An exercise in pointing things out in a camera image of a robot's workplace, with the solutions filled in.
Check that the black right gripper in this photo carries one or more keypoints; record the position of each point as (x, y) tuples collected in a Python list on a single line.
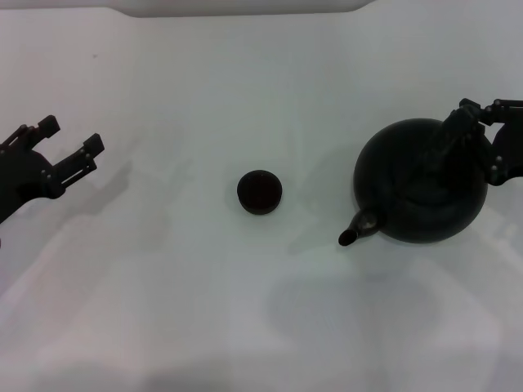
[(510, 147)]

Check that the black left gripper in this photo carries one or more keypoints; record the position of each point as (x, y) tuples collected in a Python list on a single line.
[(20, 179)]

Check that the black round teapot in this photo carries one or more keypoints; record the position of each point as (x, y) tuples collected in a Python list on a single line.
[(421, 196)]

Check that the small dark teacup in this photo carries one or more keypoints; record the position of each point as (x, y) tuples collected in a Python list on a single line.
[(260, 192)]

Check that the white tablecloth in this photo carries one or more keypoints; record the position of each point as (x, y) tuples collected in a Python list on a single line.
[(184, 102)]

